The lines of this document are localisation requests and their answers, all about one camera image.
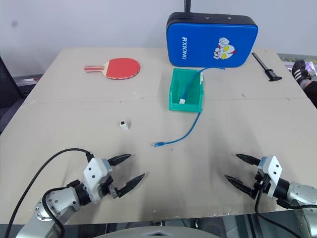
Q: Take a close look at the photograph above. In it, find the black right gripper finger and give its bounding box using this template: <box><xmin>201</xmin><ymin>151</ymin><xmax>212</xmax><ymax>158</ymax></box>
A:
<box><xmin>235</xmin><ymin>153</ymin><xmax>262</xmax><ymax>166</ymax></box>
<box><xmin>224</xmin><ymin>175</ymin><xmax>256</xmax><ymax>198</ymax></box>

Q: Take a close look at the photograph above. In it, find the grey rounded robot torso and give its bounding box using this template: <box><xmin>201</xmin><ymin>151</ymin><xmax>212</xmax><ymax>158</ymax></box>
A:
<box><xmin>105</xmin><ymin>224</ymin><xmax>230</xmax><ymax>238</ymax></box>

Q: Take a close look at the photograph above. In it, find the blue cable with white connector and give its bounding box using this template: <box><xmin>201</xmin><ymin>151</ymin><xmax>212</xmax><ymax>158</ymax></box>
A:
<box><xmin>178</xmin><ymin>66</ymin><xmax>225</xmax><ymax>105</ymax></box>

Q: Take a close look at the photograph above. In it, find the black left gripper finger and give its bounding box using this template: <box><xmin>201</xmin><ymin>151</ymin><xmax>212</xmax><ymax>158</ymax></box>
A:
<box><xmin>108</xmin><ymin>154</ymin><xmax>132</xmax><ymax>167</ymax></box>
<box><xmin>116</xmin><ymin>173</ymin><xmax>146</xmax><ymax>198</ymax></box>

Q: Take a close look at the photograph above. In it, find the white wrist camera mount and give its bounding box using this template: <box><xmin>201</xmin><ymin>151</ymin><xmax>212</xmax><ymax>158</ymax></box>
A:
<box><xmin>257</xmin><ymin>155</ymin><xmax>283</xmax><ymax>199</ymax></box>
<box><xmin>83</xmin><ymin>158</ymin><xmax>113</xmax><ymax>203</ymax></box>

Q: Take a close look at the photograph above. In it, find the black striped sneaker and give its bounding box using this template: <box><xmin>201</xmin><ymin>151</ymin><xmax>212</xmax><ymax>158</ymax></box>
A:
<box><xmin>292</xmin><ymin>59</ymin><xmax>313</xmax><ymax>88</ymax></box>

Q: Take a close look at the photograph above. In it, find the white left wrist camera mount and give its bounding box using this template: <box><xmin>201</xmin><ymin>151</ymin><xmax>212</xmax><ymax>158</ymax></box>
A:
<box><xmin>83</xmin><ymin>158</ymin><xmax>113</xmax><ymax>203</ymax></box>

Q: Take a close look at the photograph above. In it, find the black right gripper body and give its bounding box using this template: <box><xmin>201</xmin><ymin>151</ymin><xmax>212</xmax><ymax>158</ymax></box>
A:
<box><xmin>249</xmin><ymin>173</ymin><xmax>271</xmax><ymax>200</ymax></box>

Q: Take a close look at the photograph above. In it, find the blue padded RXIONG target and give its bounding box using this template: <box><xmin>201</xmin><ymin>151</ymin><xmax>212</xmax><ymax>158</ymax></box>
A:
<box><xmin>166</xmin><ymin>11</ymin><xmax>259</xmax><ymax>68</ymax></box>

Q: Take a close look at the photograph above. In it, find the red table tennis paddle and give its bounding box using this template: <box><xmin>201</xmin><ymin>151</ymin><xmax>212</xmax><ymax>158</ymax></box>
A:
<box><xmin>83</xmin><ymin>58</ymin><xmax>141</xmax><ymax>81</ymax></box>

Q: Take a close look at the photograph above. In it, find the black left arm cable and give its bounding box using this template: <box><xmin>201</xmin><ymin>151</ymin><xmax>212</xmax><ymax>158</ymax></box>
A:
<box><xmin>4</xmin><ymin>148</ymin><xmax>95</xmax><ymax>238</ymax></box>

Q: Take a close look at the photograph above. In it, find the green plastic bin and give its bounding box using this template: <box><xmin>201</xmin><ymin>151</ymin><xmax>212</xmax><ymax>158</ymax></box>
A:
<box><xmin>168</xmin><ymin>68</ymin><xmax>205</xmax><ymax>113</ymax></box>

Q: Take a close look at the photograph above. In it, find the blue Ethernet cable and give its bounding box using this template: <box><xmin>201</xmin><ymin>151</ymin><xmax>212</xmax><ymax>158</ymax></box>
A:
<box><xmin>154</xmin><ymin>108</ymin><xmax>203</xmax><ymax>147</ymax></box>

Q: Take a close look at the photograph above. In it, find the black hand tool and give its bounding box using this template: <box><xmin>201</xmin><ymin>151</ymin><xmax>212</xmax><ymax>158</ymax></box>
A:
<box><xmin>252</xmin><ymin>52</ymin><xmax>283</xmax><ymax>82</ymax></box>

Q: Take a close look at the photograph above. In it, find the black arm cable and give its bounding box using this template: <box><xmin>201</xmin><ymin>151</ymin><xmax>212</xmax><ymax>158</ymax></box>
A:
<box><xmin>255</xmin><ymin>182</ymin><xmax>299</xmax><ymax>238</ymax></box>
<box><xmin>4</xmin><ymin>148</ymin><xmax>95</xmax><ymax>238</ymax></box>

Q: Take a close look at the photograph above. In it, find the person's black trouser leg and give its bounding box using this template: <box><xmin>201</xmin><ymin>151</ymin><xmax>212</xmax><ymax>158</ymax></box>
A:
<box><xmin>303</xmin><ymin>81</ymin><xmax>317</xmax><ymax>109</ymax></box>

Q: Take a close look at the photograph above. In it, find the small white adapter block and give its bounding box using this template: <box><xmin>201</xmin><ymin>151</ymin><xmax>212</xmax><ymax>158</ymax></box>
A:
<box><xmin>118</xmin><ymin>119</ymin><xmax>131</xmax><ymax>132</ymax></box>

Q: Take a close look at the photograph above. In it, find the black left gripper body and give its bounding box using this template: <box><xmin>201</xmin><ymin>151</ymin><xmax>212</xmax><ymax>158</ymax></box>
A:
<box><xmin>100</xmin><ymin>173</ymin><xmax>124</xmax><ymax>199</ymax></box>

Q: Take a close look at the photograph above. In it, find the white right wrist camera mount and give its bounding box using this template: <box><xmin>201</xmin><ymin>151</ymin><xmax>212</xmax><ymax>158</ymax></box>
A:
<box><xmin>257</xmin><ymin>155</ymin><xmax>283</xmax><ymax>199</ymax></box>

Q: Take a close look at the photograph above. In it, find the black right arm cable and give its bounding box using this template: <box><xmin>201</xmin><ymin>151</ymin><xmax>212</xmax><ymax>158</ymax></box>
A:
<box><xmin>255</xmin><ymin>182</ymin><xmax>299</xmax><ymax>238</ymax></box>

